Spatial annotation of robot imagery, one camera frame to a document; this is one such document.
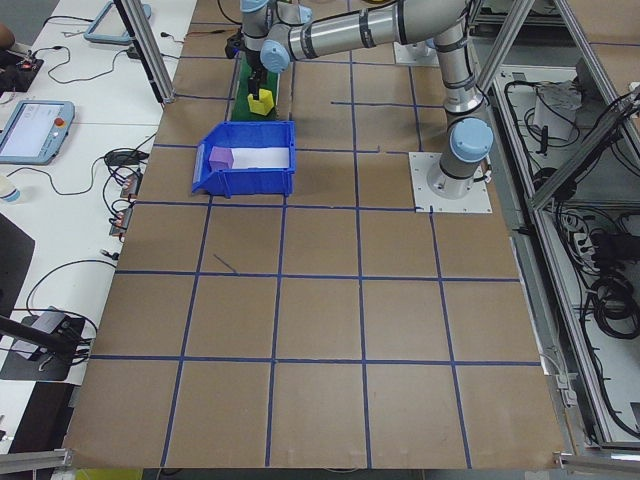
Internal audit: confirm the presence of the yellow foam block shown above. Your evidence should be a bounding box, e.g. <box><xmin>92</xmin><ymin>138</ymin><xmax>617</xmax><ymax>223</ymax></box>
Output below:
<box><xmin>247</xmin><ymin>88</ymin><xmax>276</xmax><ymax>118</ymax></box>

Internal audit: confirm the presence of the purple foam block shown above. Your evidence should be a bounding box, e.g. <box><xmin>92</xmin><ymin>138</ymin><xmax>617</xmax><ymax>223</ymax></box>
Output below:
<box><xmin>208</xmin><ymin>146</ymin><xmax>236</xmax><ymax>171</ymax></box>

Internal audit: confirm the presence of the green conveyor belt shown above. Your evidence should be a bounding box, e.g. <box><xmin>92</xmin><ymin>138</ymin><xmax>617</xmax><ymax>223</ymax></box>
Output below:
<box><xmin>229</xmin><ymin>49</ymin><xmax>282</xmax><ymax>123</ymax></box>

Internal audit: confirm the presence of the white paper bin liner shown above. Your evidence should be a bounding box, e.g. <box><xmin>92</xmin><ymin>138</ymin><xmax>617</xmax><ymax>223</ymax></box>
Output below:
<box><xmin>219</xmin><ymin>147</ymin><xmax>292</xmax><ymax>171</ymax></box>

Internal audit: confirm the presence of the blue plastic bin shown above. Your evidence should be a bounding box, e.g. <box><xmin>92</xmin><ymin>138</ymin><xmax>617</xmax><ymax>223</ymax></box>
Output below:
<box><xmin>190</xmin><ymin>120</ymin><xmax>297</xmax><ymax>199</ymax></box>

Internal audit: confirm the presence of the black power supply box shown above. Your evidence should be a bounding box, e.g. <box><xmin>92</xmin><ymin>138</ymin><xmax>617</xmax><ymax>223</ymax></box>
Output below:
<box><xmin>103</xmin><ymin>151</ymin><xmax>150</xmax><ymax>167</ymax></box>

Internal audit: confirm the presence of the blue grey teach pendant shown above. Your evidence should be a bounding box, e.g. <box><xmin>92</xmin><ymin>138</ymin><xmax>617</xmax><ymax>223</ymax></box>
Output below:
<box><xmin>0</xmin><ymin>99</ymin><xmax>77</xmax><ymax>166</ymax></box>
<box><xmin>83</xmin><ymin>0</ymin><xmax>154</xmax><ymax>44</ymax></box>

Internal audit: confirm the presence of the black electronics board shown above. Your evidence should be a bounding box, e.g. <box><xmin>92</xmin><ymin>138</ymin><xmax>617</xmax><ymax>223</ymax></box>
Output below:
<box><xmin>0</xmin><ymin>52</ymin><xmax>46</xmax><ymax>96</ymax></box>

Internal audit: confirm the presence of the white cup blue print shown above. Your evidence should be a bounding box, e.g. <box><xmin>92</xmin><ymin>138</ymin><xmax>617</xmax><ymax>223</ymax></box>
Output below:
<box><xmin>0</xmin><ymin>174</ymin><xmax>25</xmax><ymax>205</ymax></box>

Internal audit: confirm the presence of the black monitor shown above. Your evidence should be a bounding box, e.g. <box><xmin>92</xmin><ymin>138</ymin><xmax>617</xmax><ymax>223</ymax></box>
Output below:
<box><xmin>0</xmin><ymin>213</ymin><xmax>37</xmax><ymax>321</ymax></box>

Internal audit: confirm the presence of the white box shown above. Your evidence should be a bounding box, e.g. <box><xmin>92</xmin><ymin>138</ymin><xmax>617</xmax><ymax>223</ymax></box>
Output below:
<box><xmin>532</xmin><ymin>82</ymin><xmax>584</xmax><ymax>141</ymax></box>

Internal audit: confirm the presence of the white power strip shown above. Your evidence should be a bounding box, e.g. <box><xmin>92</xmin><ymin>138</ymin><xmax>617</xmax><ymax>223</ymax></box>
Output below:
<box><xmin>562</xmin><ymin>214</ymin><xmax>609</xmax><ymax>271</ymax></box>

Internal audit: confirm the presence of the aluminium profile bar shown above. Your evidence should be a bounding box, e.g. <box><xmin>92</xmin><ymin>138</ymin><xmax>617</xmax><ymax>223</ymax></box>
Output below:
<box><xmin>0</xmin><ymin>447</ymin><xmax>74</xmax><ymax>469</ymax></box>
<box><xmin>552</xmin><ymin>449</ymin><xmax>640</xmax><ymax>474</ymax></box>

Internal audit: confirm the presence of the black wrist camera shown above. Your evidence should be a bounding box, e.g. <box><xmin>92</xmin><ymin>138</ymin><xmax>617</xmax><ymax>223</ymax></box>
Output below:
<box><xmin>224</xmin><ymin>30</ymin><xmax>247</xmax><ymax>60</ymax></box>

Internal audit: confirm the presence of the aluminium profile post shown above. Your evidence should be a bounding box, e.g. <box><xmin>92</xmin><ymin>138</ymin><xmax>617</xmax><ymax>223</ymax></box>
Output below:
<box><xmin>113</xmin><ymin>0</ymin><xmax>175</xmax><ymax>105</ymax></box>

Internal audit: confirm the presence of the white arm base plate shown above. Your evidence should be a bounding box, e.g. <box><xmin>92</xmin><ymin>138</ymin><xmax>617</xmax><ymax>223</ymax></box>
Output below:
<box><xmin>393</xmin><ymin>40</ymin><xmax>442</xmax><ymax>66</ymax></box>
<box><xmin>408</xmin><ymin>151</ymin><xmax>494</xmax><ymax>215</ymax></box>

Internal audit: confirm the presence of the V-shaped metal bar frame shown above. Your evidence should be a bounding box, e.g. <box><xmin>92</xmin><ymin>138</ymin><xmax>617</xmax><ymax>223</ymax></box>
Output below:
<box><xmin>469</xmin><ymin>0</ymin><xmax>640</xmax><ymax>451</ymax></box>

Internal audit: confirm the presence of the black camera stand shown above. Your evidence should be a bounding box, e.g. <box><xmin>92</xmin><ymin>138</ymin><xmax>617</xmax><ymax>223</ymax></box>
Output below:
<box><xmin>0</xmin><ymin>307</ymin><xmax>94</xmax><ymax>384</ymax></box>

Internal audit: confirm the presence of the black cable coil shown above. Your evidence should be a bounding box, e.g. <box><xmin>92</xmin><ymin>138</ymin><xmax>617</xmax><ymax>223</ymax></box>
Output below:
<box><xmin>582</xmin><ymin>272</ymin><xmax>640</xmax><ymax>341</ymax></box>

